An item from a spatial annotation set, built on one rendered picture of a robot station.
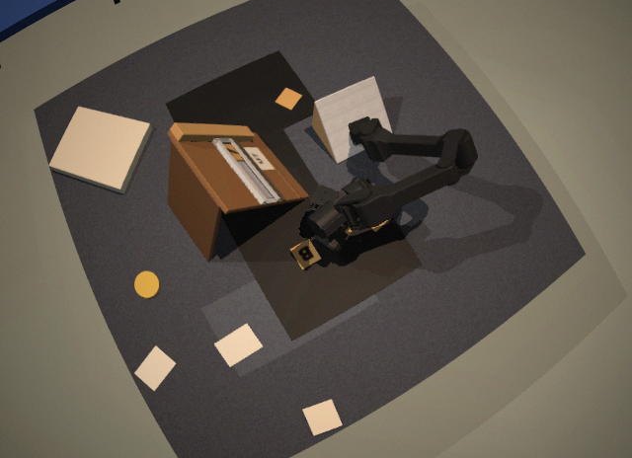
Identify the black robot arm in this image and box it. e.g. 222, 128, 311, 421
306, 116, 478, 239

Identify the grey paper ticket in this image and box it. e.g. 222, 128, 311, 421
243, 147, 275, 171

